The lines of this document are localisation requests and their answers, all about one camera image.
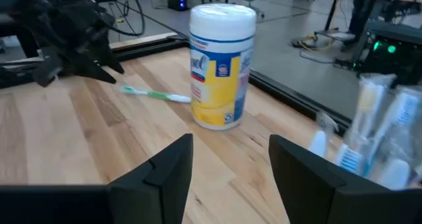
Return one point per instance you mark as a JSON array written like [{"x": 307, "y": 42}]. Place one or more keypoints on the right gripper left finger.
[{"x": 99, "y": 207}]

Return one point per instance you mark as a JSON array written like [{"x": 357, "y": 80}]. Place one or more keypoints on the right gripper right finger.
[{"x": 329, "y": 207}]

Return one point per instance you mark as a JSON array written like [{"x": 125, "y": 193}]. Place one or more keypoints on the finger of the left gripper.
[
  {"x": 89, "y": 73},
  {"x": 107, "y": 57}
]

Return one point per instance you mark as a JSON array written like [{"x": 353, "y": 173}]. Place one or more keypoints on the teal toothbrush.
[{"x": 349, "y": 158}]

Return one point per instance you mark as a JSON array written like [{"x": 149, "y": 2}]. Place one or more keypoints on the blue toothbrush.
[{"x": 407, "y": 110}]

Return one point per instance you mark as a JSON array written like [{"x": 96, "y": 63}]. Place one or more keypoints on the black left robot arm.
[{"x": 23, "y": 23}]

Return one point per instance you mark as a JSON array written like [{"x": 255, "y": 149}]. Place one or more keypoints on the clear acrylic organizer box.
[{"x": 333, "y": 135}]

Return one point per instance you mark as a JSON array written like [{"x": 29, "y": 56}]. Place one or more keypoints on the Lysol wipes canister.
[{"x": 221, "y": 69}]

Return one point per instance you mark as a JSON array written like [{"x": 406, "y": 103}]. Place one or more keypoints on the black box with green lights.
[{"x": 385, "y": 52}]

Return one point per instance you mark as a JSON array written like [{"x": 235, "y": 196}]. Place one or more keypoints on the person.
[{"x": 362, "y": 10}]

